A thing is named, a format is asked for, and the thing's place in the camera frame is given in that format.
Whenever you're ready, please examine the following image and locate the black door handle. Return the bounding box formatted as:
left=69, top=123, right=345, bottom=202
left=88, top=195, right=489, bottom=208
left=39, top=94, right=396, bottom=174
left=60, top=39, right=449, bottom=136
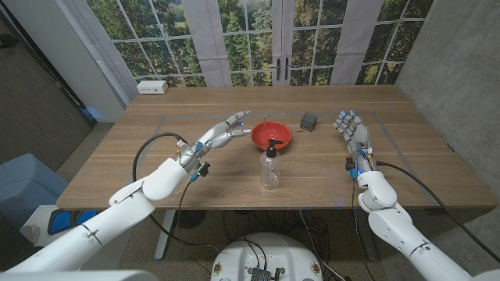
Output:
left=0, top=34, right=19, bottom=50

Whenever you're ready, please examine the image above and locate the grey floor cable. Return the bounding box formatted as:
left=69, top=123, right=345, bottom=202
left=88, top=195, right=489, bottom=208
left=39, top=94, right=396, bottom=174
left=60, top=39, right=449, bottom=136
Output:
left=298, top=209, right=348, bottom=281

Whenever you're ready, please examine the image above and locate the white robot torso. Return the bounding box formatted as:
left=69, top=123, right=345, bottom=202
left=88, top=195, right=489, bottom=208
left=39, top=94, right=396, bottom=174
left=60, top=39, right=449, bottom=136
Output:
left=0, top=268, right=500, bottom=281

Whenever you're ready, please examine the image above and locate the printed window forest backdrop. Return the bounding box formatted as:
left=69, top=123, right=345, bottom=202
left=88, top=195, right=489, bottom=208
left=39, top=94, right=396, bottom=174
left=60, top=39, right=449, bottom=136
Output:
left=64, top=0, right=434, bottom=87

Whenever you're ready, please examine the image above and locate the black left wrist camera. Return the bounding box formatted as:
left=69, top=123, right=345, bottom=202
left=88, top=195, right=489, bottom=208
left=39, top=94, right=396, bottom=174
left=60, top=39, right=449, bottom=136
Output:
left=190, top=162, right=211, bottom=183

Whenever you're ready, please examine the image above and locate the red bowl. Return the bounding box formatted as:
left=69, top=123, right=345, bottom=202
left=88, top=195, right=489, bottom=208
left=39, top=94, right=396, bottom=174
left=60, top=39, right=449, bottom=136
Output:
left=250, top=120, right=292, bottom=151

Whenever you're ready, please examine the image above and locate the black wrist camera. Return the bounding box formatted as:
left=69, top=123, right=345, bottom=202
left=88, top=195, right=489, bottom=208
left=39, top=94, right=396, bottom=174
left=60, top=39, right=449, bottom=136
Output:
left=190, top=162, right=211, bottom=183
left=345, top=157, right=359, bottom=180

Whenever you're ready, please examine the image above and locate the thin black left wrist cable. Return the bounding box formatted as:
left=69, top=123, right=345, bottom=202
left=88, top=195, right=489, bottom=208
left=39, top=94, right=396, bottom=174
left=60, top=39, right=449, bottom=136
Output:
left=176, top=180, right=195, bottom=235

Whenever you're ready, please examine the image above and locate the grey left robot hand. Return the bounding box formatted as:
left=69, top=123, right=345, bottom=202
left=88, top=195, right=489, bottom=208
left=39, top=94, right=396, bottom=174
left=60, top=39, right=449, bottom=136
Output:
left=196, top=110, right=252, bottom=156

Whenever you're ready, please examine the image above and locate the clear dispenser bottle black pump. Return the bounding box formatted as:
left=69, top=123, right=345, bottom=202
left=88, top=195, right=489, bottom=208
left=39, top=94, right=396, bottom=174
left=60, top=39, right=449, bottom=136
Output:
left=259, top=138, right=284, bottom=190

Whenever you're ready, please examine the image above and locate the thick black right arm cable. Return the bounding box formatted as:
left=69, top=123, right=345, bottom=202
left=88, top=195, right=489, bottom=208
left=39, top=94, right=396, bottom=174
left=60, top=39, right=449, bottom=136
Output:
left=376, top=161, right=500, bottom=263

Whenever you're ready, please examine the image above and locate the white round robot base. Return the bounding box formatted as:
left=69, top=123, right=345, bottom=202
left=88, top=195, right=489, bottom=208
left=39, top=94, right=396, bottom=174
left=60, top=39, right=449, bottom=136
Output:
left=210, top=233, right=323, bottom=281

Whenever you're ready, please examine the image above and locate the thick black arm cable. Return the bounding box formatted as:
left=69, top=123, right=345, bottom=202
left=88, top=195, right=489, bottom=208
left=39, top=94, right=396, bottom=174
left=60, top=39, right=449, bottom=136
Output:
left=131, top=132, right=220, bottom=253
left=376, top=161, right=500, bottom=263

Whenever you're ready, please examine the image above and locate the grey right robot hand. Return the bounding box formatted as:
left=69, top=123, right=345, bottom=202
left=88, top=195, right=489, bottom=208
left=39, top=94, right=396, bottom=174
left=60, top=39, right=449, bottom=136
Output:
left=332, top=108, right=371, bottom=155

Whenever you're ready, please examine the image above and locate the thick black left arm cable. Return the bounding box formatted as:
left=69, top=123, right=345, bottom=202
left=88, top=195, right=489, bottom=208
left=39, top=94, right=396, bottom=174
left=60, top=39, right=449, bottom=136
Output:
left=131, top=132, right=220, bottom=253

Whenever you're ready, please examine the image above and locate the white box with blue panels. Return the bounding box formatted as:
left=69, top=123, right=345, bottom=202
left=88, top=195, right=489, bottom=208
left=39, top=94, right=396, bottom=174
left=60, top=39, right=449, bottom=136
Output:
left=19, top=205, right=136, bottom=270

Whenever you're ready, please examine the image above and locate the dark brown door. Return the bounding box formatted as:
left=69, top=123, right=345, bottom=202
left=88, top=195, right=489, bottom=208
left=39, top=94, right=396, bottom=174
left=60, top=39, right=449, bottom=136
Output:
left=0, top=15, right=97, bottom=167

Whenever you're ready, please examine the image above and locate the pale blue plastic bin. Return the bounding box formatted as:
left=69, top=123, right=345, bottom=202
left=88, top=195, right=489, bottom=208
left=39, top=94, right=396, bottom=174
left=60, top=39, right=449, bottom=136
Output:
left=0, top=152, right=70, bottom=229

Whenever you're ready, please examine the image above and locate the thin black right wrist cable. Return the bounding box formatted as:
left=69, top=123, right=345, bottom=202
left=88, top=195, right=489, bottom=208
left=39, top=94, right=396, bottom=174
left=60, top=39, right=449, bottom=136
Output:
left=351, top=178, right=370, bottom=276

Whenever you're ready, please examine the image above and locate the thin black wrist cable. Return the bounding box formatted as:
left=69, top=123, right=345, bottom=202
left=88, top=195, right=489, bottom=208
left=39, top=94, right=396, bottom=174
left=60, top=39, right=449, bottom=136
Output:
left=176, top=180, right=195, bottom=235
left=351, top=178, right=370, bottom=276

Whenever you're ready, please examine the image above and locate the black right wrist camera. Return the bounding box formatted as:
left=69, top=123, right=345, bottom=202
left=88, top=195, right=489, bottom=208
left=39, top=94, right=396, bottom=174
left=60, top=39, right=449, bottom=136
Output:
left=345, top=157, right=359, bottom=180

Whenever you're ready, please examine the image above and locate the dark grey block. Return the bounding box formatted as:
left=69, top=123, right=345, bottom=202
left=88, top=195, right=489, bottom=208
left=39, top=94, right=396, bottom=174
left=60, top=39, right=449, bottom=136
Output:
left=299, top=112, right=318, bottom=133

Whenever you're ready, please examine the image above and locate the white power strip box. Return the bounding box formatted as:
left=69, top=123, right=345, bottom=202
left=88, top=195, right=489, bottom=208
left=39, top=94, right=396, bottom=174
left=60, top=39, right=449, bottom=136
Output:
left=136, top=80, right=170, bottom=95

